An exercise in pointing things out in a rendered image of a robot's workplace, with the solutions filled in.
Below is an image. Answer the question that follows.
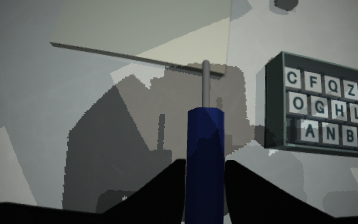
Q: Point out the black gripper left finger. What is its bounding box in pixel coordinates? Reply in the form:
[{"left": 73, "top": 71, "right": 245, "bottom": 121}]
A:
[{"left": 0, "top": 159, "right": 186, "bottom": 224}]

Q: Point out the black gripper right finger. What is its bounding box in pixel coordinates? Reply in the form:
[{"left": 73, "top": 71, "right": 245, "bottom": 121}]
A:
[{"left": 224, "top": 160, "right": 358, "bottom": 224}]

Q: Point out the keyboard with white letter keys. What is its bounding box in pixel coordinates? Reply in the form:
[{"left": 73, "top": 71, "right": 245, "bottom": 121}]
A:
[{"left": 264, "top": 50, "right": 358, "bottom": 158}]

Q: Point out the dark blue stylus with grey tip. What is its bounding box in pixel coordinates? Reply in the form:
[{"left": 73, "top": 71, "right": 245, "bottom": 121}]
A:
[{"left": 185, "top": 60, "right": 225, "bottom": 224}]

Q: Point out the white cylinder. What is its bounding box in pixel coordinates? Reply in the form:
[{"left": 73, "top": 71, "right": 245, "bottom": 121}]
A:
[{"left": 277, "top": 0, "right": 299, "bottom": 10}]

